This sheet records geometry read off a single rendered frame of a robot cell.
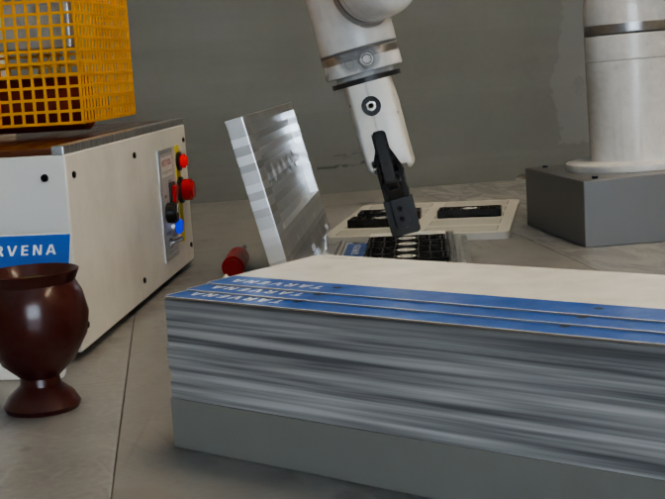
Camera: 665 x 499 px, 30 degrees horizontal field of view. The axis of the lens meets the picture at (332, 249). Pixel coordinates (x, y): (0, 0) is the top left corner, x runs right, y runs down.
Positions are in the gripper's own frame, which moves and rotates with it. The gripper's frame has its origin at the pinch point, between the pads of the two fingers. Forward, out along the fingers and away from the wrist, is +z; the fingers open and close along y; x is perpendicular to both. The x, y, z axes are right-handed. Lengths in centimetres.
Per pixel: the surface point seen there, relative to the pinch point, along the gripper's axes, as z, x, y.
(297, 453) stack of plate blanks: 6, 7, -59
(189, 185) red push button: -8.1, 26.5, 21.9
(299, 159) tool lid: -7.4, 12.6, 27.5
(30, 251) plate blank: -8.3, 31.4, -27.7
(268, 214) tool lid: -5.1, 11.8, -14.9
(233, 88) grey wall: -23, 50, 225
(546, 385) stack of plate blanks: 3, -9, -69
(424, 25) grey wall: -26, -8, 237
